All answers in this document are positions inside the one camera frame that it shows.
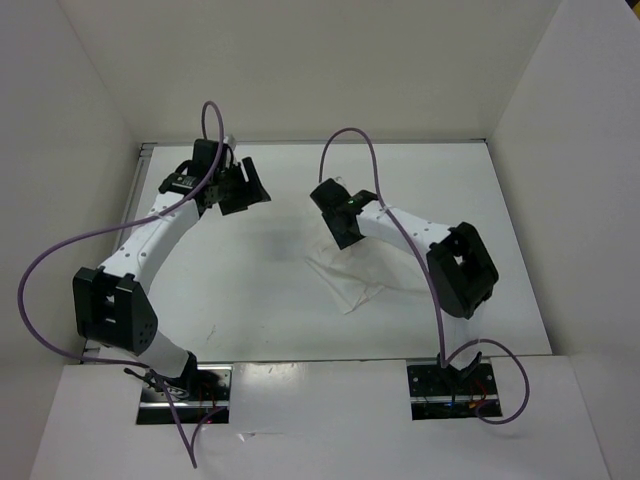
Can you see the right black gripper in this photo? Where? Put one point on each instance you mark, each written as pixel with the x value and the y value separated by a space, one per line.
pixel 341 239

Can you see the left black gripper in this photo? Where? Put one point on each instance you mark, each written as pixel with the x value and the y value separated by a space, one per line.
pixel 250 192

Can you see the white pleated skirt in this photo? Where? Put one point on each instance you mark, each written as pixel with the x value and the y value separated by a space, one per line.
pixel 358 273

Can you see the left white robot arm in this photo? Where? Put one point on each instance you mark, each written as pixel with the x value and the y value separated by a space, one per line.
pixel 111 301

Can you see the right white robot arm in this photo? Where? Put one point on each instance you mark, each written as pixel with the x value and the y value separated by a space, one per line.
pixel 460 272

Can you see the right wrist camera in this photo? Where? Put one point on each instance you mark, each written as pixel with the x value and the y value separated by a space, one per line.
pixel 329 195

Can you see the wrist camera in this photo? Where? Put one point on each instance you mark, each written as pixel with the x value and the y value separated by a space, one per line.
pixel 329 195
pixel 203 156

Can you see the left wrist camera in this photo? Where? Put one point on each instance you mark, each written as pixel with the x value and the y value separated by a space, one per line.
pixel 203 156

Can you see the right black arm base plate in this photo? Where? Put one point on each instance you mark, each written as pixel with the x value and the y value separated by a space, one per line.
pixel 440 394

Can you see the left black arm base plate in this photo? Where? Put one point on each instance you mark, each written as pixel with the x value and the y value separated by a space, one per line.
pixel 210 402

